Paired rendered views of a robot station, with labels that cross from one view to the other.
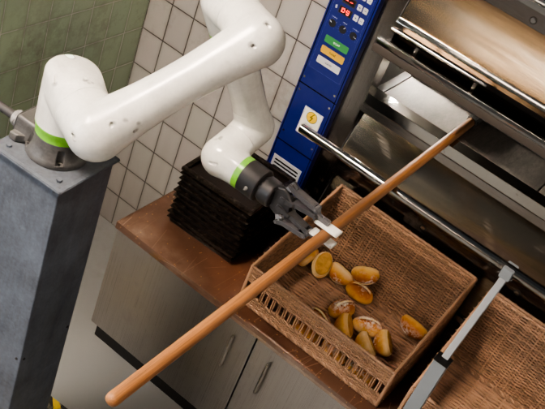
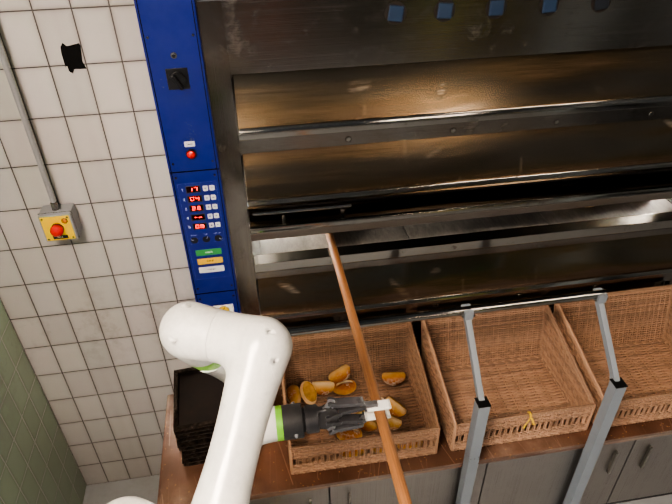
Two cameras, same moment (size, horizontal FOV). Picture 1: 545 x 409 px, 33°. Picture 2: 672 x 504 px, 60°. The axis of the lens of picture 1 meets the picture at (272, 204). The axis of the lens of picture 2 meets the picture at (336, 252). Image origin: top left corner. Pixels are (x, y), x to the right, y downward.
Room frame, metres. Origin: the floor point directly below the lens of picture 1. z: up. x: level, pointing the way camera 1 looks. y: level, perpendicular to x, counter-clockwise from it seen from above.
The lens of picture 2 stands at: (1.05, 0.47, 2.47)
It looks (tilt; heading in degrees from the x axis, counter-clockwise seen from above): 36 degrees down; 329
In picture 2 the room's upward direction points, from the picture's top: 1 degrees counter-clockwise
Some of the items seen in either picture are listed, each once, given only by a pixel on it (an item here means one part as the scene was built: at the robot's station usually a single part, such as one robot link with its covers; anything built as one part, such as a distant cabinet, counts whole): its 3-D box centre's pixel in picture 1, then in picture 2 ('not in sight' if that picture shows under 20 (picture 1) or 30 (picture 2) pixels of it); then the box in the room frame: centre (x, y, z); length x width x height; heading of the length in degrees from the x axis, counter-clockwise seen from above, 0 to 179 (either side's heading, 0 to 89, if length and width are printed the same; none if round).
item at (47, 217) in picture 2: not in sight; (60, 222); (2.87, 0.42, 1.46); 0.10 x 0.07 x 0.10; 68
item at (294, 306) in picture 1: (358, 288); (354, 390); (2.32, -0.35, 0.72); 0.56 x 0.49 x 0.28; 67
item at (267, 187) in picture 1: (277, 197); (321, 417); (1.94, -0.01, 1.19); 0.09 x 0.07 x 0.08; 68
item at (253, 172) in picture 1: (256, 180); (293, 420); (1.97, 0.06, 1.19); 0.12 x 0.06 x 0.09; 158
